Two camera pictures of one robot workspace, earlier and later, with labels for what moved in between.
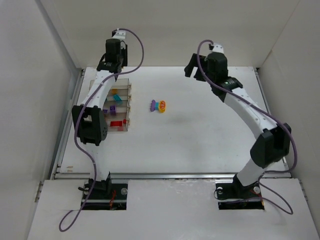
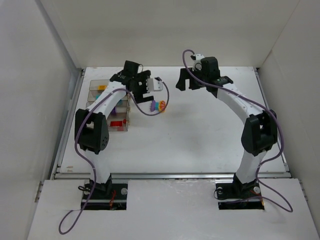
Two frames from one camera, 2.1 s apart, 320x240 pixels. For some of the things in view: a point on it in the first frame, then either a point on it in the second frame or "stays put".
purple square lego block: (112, 110) stays put
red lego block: (116, 123) stays put
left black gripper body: (122, 56) → (141, 86)
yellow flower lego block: (162, 106) stays put
